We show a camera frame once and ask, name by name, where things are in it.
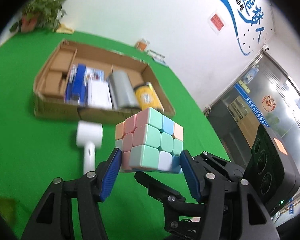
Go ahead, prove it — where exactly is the white handheld fan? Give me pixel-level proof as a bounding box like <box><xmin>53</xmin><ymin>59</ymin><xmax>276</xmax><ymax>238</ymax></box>
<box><xmin>76</xmin><ymin>120</ymin><xmax>103</xmax><ymax>174</ymax></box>

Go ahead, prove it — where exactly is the pastel rubik cube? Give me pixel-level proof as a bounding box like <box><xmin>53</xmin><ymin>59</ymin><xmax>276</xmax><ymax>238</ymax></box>
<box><xmin>115</xmin><ymin>107</ymin><xmax>184</xmax><ymax>174</ymax></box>

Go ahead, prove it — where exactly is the white plastic box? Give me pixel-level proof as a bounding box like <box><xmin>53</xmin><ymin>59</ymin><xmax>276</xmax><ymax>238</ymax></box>
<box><xmin>87</xmin><ymin>80</ymin><xmax>113</xmax><ymax>109</ymax></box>

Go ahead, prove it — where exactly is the silver metal cup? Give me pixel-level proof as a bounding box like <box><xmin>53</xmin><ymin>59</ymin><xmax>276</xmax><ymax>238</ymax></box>
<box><xmin>107</xmin><ymin>70</ymin><xmax>140</xmax><ymax>110</ymax></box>

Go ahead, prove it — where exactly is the blue tape dispenser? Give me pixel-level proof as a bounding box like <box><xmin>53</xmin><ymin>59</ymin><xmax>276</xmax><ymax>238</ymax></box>
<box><xmin>65</xmin><ymin>64</ymin><xmax>87</xmax><ymax>105</ymax></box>

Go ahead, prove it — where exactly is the yellow label jar black lid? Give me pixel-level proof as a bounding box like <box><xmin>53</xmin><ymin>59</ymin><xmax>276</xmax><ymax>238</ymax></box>
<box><xmin>134</xmin><ymin>82</ymin><xmax>164</xmax><ymax>113</ymax></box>

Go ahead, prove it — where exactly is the colourful comic book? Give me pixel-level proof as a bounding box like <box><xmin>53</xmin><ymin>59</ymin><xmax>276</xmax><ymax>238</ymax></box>
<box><xmin>69</xmin><ymin>64</ymin><xmax>104</xmax><ymax>85</ymax></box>

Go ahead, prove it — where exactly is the glass door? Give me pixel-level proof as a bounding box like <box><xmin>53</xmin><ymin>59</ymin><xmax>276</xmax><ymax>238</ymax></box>
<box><xmin>205</xmin><ymin>54</ymin><xmax>300</xmax><ymax>170</ymax></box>

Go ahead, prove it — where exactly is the large flat cardboard box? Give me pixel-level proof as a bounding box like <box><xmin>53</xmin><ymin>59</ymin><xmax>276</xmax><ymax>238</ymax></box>
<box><xmin>33</xmin><ymin>40</ymin><xmax>175</xmax><ymax>124</ymax></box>

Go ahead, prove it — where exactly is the small white green box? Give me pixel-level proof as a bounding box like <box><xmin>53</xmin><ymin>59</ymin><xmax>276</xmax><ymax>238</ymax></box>
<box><xmin>147</xmin><ymin>49</ymin><xmax>168</xmax><ymax>67</ymax></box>

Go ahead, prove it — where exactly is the small orange box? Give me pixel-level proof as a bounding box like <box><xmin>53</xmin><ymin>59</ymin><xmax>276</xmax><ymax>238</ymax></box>
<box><xmin>135</xmin><ymin>38</ymin><xmax>149</xmax><ymax>51</ymax></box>

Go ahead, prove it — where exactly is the yellow packet near plant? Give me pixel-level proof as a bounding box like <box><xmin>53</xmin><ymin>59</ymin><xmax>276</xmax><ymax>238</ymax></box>
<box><xmin>55</xmin><ymin>24</ymin><xmax>75</xmax><ymax>35</ymax></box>

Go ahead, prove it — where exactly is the small potted green plant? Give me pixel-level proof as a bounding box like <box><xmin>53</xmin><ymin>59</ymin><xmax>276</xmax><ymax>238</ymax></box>
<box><xmin>9</xmin><ymin>0</ymin><xmax>67</xmax><ymax>33</ymax></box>

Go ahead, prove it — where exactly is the red wall notice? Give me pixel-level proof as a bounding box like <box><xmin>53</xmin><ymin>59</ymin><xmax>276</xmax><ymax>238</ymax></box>
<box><xmin>208</xmin><ymin>13</ymin><xmax>224</xmax><ymax>34</ymax></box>

